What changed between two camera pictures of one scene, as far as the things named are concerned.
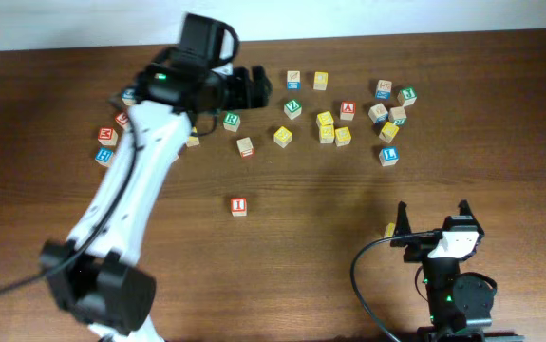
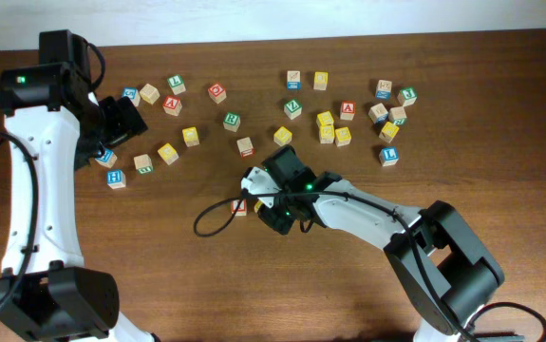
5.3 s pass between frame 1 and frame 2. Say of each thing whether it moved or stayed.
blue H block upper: stayed
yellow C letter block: moved
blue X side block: stayed
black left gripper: moved
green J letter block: stayed
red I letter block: stayed
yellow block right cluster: stayed
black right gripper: moved
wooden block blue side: stayed
